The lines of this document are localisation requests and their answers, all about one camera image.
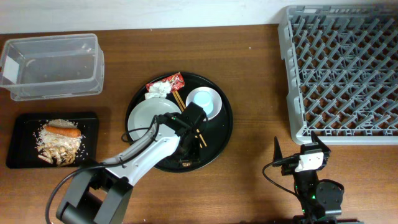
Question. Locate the black rectangular tray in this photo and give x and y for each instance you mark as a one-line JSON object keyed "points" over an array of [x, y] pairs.
{"points": [[22, 151]]}

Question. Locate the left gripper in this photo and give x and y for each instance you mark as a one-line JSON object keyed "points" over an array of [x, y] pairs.
{"points": [[193, 157]]}

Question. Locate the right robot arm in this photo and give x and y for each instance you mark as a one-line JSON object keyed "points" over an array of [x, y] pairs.
{"points": [[320, 200]]}

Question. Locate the wooden chopstick right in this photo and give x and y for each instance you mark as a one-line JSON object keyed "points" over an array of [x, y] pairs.
{"points": [[203, 142]]}

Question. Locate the round black serving tray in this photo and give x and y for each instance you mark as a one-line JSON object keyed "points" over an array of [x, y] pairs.
{"points": [[216, 134]]}

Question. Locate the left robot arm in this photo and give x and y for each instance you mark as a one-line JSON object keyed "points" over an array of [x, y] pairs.
{"points": [[100, 192]]}

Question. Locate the white small bowl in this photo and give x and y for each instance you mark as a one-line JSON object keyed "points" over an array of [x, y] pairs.
{"points": [[217, 101]]}

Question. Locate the rice and food scraps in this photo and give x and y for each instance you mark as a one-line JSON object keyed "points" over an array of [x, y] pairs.
{"points": [[59, 150]]}

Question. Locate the clear plastic bin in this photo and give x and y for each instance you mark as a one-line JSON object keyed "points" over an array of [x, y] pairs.
{"points": [[48, 67]]}

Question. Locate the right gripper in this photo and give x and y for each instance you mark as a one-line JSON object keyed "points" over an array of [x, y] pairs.
{"points": [[326, 152]]}

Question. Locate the wooden chopstick left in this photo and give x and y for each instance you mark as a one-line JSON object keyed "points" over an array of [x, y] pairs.
{"points": [[182, 108]]}

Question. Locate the grey dishwasher rack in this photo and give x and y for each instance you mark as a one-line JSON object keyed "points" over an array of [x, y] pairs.
{"points": [[341, 64]]}

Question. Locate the pale grey plate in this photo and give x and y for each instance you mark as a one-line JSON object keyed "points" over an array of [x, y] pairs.
{"points": [[142, 114]]}

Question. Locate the wooden chopstick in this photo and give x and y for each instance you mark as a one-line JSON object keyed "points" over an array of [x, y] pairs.
{"points": [[203, 142], [182, 108]]}

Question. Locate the red snack wrapper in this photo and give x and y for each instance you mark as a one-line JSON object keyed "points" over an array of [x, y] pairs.
{"points": [[174, 82]]}

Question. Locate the light blue cup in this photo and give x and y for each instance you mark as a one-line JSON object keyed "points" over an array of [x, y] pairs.
{"points": [[204, 100]]}

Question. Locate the white tissue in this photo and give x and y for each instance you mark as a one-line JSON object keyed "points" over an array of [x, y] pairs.
{"points": [[158, 90]]}

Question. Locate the orange carrot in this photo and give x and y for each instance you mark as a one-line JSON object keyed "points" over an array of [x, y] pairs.
{"points": [[68, 132]]}

